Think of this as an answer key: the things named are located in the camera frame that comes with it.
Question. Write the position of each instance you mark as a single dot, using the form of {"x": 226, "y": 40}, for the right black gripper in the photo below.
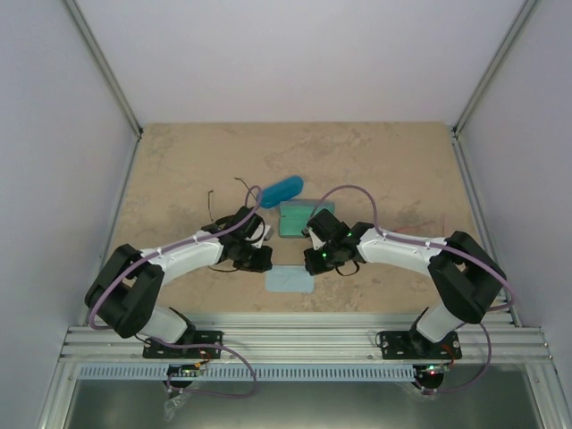
{"x": 314, "y": 264}

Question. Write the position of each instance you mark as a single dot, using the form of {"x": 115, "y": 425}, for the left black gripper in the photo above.
{"x": 264, "y": 263}

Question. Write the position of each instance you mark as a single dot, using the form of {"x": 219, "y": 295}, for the light blue cleaning cloth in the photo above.
{"x": 289, "y": 279}

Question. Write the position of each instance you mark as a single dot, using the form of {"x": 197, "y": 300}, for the grey-blue teal-lined glasses case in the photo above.
{"x": 293, "y": 217}

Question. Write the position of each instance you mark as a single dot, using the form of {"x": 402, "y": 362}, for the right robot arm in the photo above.
{"x": 466, "y": 278}

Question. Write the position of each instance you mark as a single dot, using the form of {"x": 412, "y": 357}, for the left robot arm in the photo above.
{"x": 124, "y": 295}

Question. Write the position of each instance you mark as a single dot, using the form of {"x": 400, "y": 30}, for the brown tortoiseshell sunglasses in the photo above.
{"x": 223, "y": 199}

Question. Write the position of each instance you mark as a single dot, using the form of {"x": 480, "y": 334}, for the red translucent sunglasses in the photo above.
{"x": 429, "y": 227}

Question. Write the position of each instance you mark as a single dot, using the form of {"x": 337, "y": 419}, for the blue hard glasses case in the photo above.
{"x": 281, "y": 191}

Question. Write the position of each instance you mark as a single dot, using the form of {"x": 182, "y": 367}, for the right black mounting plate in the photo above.
{"x": 395, "y": 344}

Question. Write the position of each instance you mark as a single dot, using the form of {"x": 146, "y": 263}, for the black mounting plate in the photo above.
{"x": 199, "y": 344}
{"x": 395, "y": 344}

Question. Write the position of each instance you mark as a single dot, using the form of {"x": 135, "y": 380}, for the left small circuit board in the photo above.
{"x": 187, "y": 371}

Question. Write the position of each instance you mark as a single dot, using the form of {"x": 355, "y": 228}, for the small circuit board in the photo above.
{"x": 187, "y": 371}
{"x": 426, "y": 371}

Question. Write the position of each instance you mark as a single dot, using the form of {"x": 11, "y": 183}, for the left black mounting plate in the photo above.
{"x": 199, "y": 344}

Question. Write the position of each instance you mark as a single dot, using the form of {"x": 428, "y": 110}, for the right small circuit board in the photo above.
{"x": 426, "y": 371}

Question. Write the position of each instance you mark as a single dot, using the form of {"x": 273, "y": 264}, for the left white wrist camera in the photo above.
{"x": 262, "y": 234}

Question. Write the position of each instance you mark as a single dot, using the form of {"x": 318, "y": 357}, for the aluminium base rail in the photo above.
{"x": 318, "y": 338}

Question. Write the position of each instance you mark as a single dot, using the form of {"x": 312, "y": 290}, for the grey slotted cable duct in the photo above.
{"x": 232, "y": 372}

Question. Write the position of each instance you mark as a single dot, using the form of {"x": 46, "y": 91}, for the left aluminium frame post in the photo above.
{"x": 80, "y": 22}

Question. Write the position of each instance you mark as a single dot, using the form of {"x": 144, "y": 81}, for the aluminium frame post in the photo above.
{"x": 80, "y": 22}
{"x": 516, "y": 28}

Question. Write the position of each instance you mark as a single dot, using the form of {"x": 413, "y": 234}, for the right aluminium frame post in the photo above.
{"x": 516, "y": 28}

